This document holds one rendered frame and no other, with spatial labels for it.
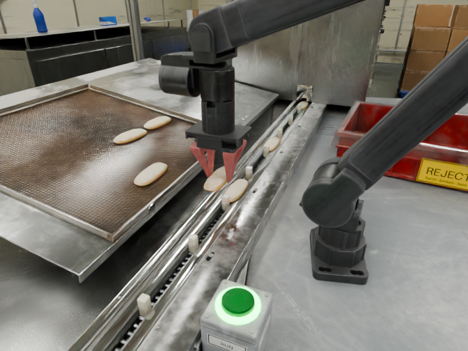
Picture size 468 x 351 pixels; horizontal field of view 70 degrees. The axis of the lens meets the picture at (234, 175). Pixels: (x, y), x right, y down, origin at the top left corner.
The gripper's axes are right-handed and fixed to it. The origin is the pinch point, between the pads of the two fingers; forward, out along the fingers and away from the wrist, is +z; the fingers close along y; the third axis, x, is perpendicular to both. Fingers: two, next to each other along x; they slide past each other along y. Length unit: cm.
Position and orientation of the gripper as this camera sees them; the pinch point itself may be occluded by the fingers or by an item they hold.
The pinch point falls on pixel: (219, 175)
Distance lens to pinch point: 63.3
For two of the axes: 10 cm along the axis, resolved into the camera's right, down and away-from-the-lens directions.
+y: -9.3, -1.7, 3.3
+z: 0.0, 8.8, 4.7
